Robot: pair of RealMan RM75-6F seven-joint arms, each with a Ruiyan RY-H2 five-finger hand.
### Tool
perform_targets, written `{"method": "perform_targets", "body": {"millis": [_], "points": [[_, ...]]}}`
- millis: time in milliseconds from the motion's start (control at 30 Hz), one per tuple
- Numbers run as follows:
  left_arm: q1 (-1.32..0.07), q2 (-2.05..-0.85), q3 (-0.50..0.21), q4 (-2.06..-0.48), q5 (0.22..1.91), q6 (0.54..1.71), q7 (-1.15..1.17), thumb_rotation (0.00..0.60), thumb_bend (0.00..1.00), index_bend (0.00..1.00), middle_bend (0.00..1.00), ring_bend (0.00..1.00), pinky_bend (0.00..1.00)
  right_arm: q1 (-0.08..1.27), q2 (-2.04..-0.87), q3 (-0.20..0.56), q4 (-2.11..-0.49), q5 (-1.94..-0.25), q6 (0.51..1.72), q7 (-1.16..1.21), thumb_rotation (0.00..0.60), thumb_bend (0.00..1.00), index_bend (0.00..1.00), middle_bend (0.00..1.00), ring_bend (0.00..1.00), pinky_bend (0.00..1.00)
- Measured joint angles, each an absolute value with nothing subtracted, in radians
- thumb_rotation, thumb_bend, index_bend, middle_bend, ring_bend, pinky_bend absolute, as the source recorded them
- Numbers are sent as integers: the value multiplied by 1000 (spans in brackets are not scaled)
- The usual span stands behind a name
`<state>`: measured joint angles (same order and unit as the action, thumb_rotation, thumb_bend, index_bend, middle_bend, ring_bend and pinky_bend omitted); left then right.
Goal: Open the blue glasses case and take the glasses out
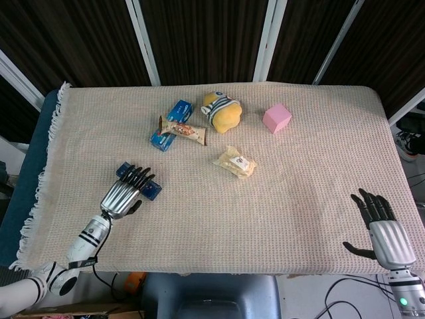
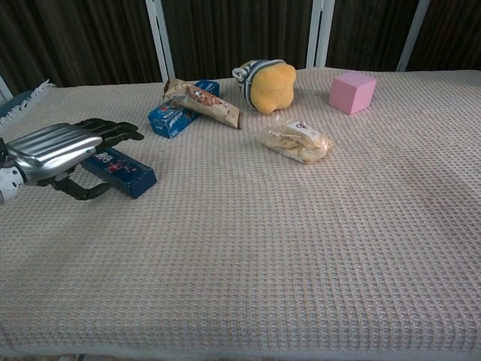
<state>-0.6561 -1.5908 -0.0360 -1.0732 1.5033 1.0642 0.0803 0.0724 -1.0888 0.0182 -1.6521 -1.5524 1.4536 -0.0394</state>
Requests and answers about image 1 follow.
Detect clear bag of bread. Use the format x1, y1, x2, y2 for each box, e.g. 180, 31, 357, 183
212, 145, 258, 180

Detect cardboard box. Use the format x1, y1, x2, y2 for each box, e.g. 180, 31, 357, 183
15, 302, 145, 319

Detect blue cookie box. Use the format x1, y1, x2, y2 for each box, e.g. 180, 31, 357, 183
149, 99, 195, 153

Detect yellow plush toy striped hat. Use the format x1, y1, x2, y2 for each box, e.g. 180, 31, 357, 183
201, 91, 242, 134

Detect black floor cables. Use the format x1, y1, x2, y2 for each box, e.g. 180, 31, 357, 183
313, 274, 398, 319

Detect dark blue rectangular box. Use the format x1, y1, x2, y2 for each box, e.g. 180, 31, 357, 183
115, 161, 163, 201

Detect white sneaker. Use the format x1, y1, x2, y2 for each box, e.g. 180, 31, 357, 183
396, 130, 422, 163

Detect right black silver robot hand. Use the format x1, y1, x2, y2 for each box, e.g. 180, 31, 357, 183
343, 188, 416, 269

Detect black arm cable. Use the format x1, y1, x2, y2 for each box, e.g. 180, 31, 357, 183
91, 212, 126, 302

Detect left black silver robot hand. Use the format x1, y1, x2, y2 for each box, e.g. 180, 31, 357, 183
99, 162, 157, 220

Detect brown snack bar wrapper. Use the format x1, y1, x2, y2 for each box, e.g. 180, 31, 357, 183
157, 115, 208, 147

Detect blue grey chair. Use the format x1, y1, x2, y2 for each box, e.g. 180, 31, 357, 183
141, 272, 282, 319

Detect white screen frame post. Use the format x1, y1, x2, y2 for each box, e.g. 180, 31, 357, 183
0, 49, 46, 109
125, 0, 162, 86
252, 0, 288, 83
387, 96, 425, 128
312, 0, 366, 86

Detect pink cube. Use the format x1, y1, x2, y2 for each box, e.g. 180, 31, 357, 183
262, 102, 293, 135

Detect beige waffle blanket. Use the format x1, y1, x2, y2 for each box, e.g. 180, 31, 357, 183
8, 81, 425, 278

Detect orange object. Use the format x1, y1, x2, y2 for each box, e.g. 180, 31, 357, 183
124, 272, 147, 293

